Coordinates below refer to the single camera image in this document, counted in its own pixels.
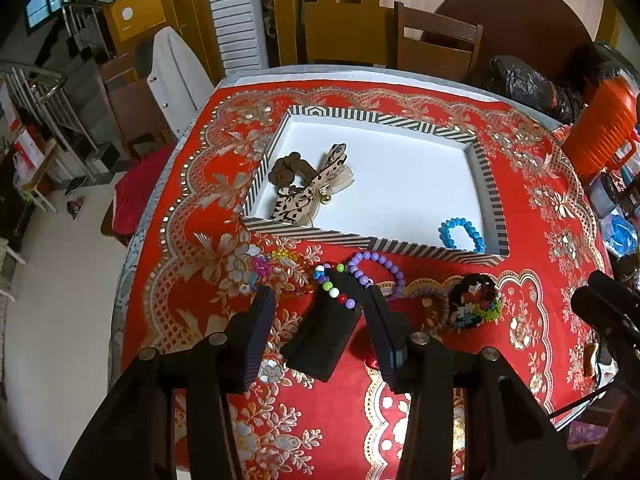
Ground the metal stair railing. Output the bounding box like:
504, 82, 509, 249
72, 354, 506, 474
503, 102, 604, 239
0, 57, 103, 188

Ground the striped cardboard tray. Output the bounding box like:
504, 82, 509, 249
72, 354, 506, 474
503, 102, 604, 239
241, 105, 511, 267

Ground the red floral tablecloth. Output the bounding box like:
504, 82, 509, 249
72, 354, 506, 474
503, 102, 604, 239
120, 80, 616, 480

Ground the black plastic bag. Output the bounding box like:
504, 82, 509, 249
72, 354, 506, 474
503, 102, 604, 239
487, 55, 586, 123

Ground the white louvered door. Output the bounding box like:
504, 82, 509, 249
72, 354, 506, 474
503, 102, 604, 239
204, 0, 271, 70

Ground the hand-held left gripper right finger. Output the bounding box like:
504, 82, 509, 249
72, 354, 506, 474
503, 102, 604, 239
365, 285, 583, 480

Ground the orange plastic basket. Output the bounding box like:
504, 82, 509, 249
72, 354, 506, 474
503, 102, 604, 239
564, 77, 640, 186

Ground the multicolour bead bracelet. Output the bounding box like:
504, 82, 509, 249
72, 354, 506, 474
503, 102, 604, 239
314, 262, 362, 311

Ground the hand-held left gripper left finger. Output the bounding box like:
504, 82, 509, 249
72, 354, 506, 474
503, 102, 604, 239
60, 285, 278, 480

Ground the brown scrunchie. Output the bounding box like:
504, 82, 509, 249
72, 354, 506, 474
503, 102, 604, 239
268, 152, 321, 188

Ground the leopard print hair bow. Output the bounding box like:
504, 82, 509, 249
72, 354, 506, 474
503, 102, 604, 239
270, 144, 357, 223

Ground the round wooden tabletop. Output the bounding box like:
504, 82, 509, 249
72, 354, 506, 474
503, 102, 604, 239
434, 0, 607, 61

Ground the blue bead bracelet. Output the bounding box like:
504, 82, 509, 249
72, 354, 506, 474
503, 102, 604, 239
439, 217, 487, 254

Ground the wooden chair with red cushion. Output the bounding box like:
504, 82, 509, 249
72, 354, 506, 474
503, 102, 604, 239
97, 54, 178, 241

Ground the black cable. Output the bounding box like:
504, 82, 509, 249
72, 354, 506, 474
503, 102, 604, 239
547, 382, 623, 420

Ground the black floral scrunchie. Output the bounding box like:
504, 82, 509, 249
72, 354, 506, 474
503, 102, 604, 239
446, 273, 503, 330

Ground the orange yellow crystal bracelet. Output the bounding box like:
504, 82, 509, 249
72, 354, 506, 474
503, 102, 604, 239
267, 246, 318, 293

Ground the purple bead bracelet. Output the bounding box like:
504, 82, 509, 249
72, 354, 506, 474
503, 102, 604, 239
346, 251, 407, 301

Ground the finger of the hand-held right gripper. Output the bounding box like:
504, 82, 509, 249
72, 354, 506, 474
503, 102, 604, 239
570, 270, 640, 363

